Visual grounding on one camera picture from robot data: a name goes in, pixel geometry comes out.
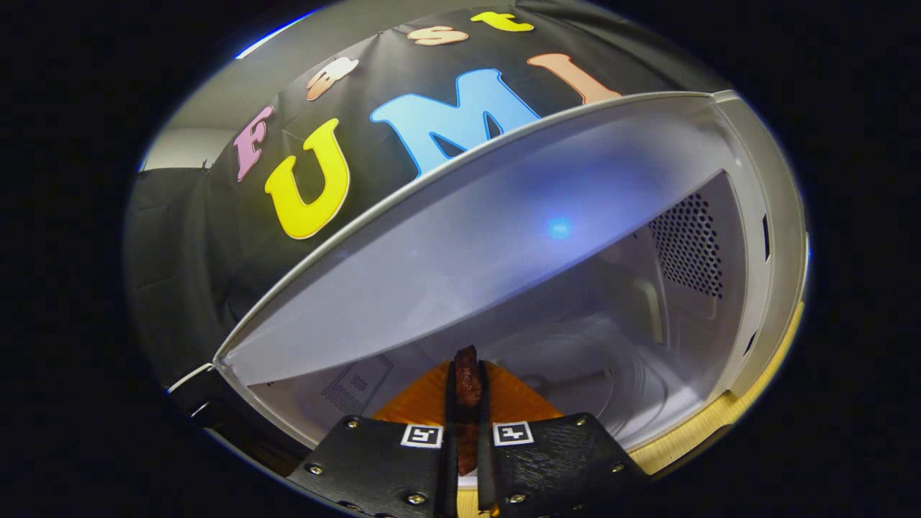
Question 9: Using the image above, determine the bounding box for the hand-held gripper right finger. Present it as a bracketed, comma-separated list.
[476, 360, 648, 518]

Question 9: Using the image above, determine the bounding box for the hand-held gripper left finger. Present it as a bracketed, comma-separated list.
[288, 360, 459, 518]

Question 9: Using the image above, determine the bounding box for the reddish brown meat piece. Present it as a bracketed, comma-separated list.
[452, 345, 484, 477]

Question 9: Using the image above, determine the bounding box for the white toaster oven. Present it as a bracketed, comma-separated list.
[167, 90, 808, 476]

